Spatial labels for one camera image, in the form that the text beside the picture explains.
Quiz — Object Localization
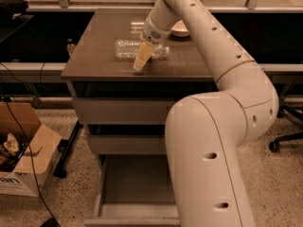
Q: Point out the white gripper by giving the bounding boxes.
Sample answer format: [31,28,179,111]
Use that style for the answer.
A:
[134,16,171,71]

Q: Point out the clear plastic water bottle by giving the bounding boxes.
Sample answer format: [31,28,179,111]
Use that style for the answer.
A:
[114,39,169,60]

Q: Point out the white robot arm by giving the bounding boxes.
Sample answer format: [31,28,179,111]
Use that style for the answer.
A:
[134,0,279,227]

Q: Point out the grey drawer cabinet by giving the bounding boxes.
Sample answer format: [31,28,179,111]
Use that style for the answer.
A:
[60,8,219,227]

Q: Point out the small yellow bottle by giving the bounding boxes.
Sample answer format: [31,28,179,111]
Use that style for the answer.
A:
[66,39,76,55]

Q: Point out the grey top drawer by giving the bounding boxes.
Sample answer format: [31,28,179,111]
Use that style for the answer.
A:
[72,97,174,125]

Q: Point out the grey middle drawer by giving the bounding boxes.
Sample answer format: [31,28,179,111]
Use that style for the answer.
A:
[87,135,166,155]

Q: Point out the grey open bottom drawer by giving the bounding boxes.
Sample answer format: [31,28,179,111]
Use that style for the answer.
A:
[84,155,181,227]

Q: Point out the white bowl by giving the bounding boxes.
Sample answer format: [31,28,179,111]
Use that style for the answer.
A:
[171,20,189,38]

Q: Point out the black table leg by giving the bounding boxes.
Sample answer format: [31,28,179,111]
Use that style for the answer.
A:
[53,121,82,178]

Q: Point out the black bag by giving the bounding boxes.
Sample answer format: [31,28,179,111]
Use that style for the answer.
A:
[0,0,28,22]

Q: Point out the open cardboard box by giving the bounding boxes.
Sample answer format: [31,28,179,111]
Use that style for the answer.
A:
[0,102,62,197]

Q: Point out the black office chair base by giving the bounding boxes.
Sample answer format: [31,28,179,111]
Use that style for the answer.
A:
[268,104,303,153]

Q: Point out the crumpled snack bag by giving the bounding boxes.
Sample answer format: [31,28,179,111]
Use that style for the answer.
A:
[0,133,26,172]

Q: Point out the black cable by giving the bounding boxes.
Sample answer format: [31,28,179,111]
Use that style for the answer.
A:
[0,61,62,227]

